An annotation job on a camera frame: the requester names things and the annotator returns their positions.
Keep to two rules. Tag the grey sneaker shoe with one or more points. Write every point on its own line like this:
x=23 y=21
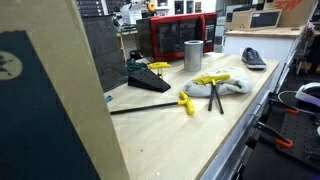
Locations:
x=252 y=58

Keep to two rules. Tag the cardboard box with red print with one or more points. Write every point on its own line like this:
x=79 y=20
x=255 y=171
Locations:
x=296 y=16

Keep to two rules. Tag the grey metal counter base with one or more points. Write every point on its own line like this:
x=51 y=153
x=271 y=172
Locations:
x=233 y=146

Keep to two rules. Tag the white robot device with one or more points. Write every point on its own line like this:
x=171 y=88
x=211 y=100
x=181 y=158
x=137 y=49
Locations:
x=310 y=93

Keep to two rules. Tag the small blue object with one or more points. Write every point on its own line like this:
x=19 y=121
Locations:
x=108 y=98

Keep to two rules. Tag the red black microwave oven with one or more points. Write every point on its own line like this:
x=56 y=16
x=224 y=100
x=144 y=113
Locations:
x=173 y=36

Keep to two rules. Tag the grey metal cylinder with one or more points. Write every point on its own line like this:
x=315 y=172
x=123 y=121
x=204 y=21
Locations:
x=193 y=56

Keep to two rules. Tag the black drawer rack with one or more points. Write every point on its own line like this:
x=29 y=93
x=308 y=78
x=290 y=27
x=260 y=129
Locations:
x=89 y=7

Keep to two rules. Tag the black pegboard plate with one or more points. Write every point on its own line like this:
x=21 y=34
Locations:
x=300 y=133

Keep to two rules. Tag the white background machine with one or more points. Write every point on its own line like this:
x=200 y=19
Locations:
x=130 y=13

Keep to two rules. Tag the black mesh panel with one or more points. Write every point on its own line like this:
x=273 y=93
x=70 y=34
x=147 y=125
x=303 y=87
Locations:
x=106 y=53

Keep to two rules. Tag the black wedge wrench stand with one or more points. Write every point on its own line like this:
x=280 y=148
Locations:
x=146 y=81

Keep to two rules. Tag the white cabinet with wooden top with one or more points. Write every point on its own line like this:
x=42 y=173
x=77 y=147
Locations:
x=266 y=46

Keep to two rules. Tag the cardboard box with black panel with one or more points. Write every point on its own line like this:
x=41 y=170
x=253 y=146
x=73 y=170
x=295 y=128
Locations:
x=240 y=20

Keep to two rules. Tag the large brown cardboard box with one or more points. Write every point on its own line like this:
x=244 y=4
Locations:
x=83 y=83

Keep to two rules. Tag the grey cloth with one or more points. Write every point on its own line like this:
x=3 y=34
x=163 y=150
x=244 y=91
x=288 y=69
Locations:
x=237 y=83

